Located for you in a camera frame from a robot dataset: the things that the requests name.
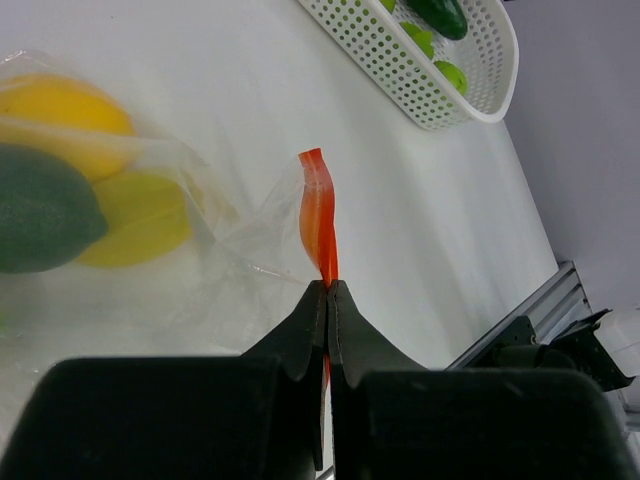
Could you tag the white perforated plastic basket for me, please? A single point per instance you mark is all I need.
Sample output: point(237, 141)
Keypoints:
point(374, 40)

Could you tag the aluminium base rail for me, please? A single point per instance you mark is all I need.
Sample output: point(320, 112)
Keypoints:
point(539, 318)

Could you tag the light green fake apple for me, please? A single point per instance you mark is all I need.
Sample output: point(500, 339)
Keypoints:
point(389, 5)
point(454, 75)

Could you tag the dark green fake cucumber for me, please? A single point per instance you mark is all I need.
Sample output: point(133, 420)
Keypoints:
point(446, 17)

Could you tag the clear zip bag orange seal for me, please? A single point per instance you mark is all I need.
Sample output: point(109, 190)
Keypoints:
point(219, 292)

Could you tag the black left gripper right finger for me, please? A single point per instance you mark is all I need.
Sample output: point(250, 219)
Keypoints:
point(528, 412)

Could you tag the yellow fake lemon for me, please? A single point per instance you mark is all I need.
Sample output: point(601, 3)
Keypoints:
point(69, 118)

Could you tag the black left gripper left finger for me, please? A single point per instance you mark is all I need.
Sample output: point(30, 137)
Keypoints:
point(259, 415)

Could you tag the dark green fake avocado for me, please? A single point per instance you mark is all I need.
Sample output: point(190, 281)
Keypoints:
point(49, 212)

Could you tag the yellow-green fake starfruit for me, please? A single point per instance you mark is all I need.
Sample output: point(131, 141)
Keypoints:
point(147, 216)

